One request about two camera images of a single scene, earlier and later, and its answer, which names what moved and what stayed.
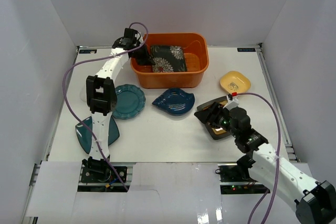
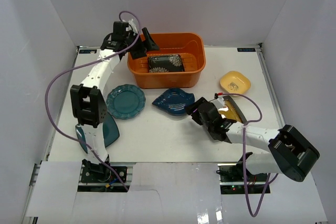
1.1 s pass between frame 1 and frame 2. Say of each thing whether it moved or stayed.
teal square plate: stayed
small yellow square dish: stayed
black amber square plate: moved
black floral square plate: moved
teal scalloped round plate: stayed
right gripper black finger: moved
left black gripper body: moved
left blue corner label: stayed
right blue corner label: stayed
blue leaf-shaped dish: stayed
